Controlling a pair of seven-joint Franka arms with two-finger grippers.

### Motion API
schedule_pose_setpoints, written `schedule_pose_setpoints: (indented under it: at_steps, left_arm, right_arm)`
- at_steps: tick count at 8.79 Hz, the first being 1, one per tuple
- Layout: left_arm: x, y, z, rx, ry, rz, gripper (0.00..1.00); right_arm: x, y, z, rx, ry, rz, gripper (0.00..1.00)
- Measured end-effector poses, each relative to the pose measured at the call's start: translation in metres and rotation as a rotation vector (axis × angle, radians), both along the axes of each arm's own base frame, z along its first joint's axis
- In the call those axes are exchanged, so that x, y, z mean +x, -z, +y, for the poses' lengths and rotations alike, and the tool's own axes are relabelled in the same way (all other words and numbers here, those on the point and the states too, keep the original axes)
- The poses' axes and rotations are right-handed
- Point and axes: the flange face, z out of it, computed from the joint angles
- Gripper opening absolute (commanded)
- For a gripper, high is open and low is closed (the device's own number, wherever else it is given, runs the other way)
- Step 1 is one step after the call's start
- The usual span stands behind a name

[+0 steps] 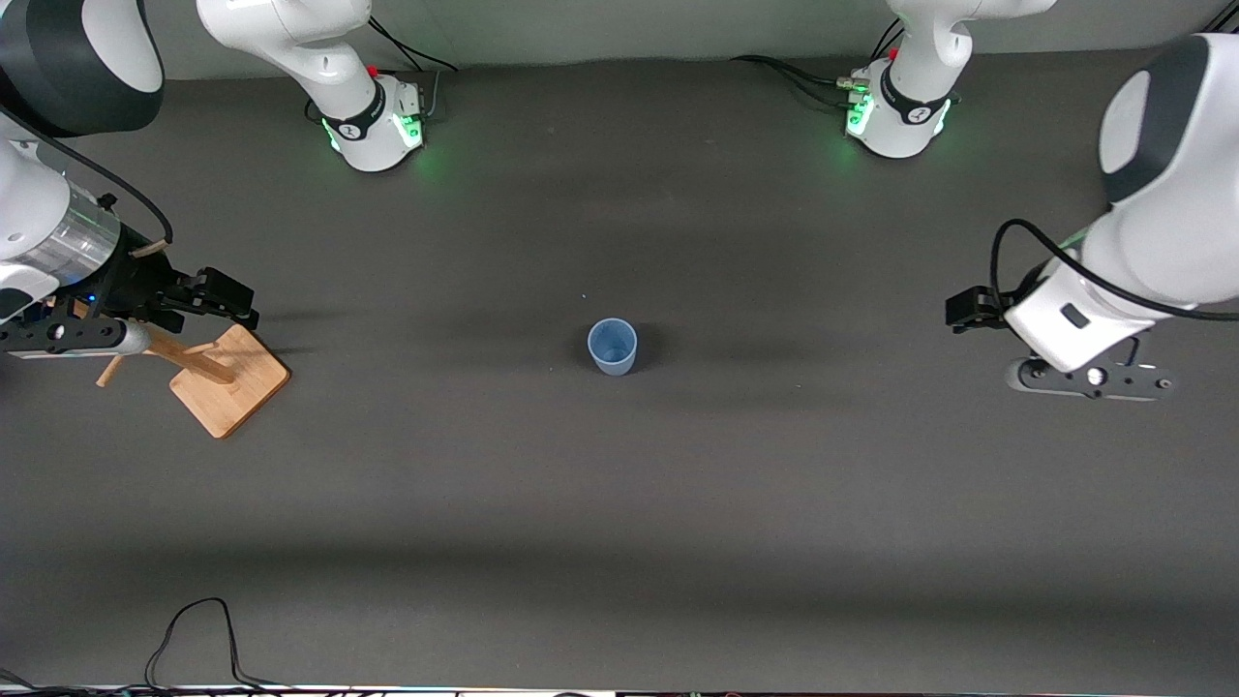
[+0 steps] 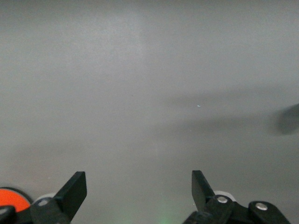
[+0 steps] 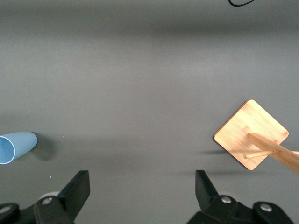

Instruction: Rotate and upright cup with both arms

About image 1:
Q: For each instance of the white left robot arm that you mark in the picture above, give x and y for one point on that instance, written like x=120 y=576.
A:
x=1162 y=223

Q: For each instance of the small beige strip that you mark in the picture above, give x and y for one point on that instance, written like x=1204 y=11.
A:
x=147 y=250

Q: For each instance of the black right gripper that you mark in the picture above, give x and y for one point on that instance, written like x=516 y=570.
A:
x=138 y=283

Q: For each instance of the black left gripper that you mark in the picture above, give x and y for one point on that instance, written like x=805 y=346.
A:
x=972 y=310

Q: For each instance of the grey table mat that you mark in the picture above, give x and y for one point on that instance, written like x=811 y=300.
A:
x=619 y=484

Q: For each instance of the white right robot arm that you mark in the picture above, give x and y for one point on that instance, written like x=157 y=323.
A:
x=58 y=58

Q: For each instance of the wooden mug tree stand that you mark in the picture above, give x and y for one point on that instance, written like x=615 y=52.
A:
x=232 y=387

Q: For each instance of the light blue plastic cup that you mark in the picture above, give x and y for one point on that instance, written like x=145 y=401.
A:
x=613 y=353

